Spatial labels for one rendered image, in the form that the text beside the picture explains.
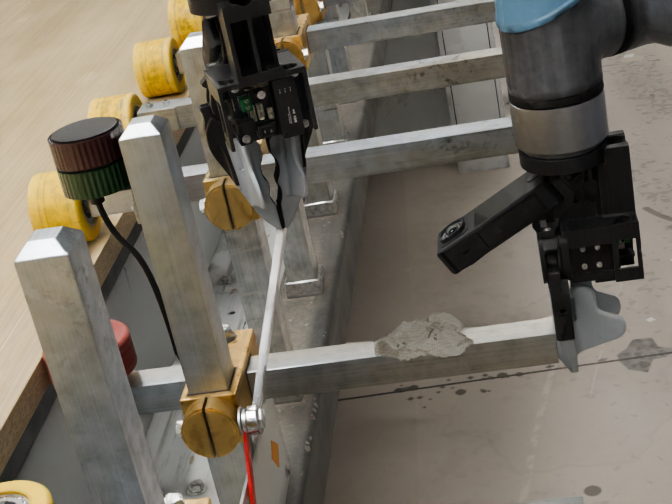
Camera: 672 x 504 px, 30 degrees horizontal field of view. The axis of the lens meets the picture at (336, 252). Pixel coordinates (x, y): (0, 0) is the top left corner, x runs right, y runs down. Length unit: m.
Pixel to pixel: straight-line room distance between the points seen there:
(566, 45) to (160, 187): 0.33
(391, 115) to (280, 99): 2.84
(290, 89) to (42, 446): 0.47
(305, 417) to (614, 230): 0.46
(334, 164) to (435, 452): 1.28
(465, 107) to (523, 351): 2.60
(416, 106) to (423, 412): 1.40
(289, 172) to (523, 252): 2.19
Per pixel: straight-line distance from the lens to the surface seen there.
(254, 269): 1.30
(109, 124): 1.01
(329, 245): 1.71
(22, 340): 1.20
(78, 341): 0.78
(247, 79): 0.96
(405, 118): 3.81
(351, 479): 2.46
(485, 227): 1.03
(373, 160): 1.29
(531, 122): 0.99
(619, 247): 1.06
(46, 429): 1.27
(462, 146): 1.28
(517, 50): 0.97
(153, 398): 1.15
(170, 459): 1.49
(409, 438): 2.54
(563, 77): 0.97
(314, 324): 1.52
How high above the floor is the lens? 1.40
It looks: 24 degrees down
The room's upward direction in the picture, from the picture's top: 12 degrees counter-clockwise
